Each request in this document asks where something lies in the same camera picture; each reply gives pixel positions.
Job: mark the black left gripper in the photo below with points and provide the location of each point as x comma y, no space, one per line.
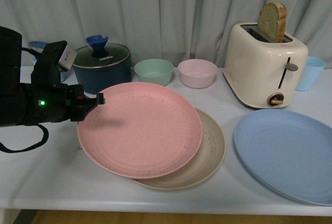
50,100

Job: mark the pink plate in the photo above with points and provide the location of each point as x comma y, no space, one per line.
142,131

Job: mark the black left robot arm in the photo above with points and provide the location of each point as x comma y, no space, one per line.
13,91

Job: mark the dark blue saucepan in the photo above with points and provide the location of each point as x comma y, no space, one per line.
95,80

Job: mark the light blue cup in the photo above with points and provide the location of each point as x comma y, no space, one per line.
313,68
64,75

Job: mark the glass lid with blue knob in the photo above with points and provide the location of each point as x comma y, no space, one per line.
100,53

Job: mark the green bowl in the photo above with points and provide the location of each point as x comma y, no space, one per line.
156,71

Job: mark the pink bowl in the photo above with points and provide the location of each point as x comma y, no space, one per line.
197,73

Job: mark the grey curtain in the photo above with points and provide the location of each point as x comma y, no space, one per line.
174,30

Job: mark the beige plate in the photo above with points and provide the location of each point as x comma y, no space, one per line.
202,166

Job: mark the cream toaster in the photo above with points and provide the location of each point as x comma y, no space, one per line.
263,74

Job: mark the bread slice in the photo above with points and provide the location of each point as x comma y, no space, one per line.
272,21

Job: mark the blue plate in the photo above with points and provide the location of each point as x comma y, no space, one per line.
287,152

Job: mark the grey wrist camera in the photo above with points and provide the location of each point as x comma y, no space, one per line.
67,58

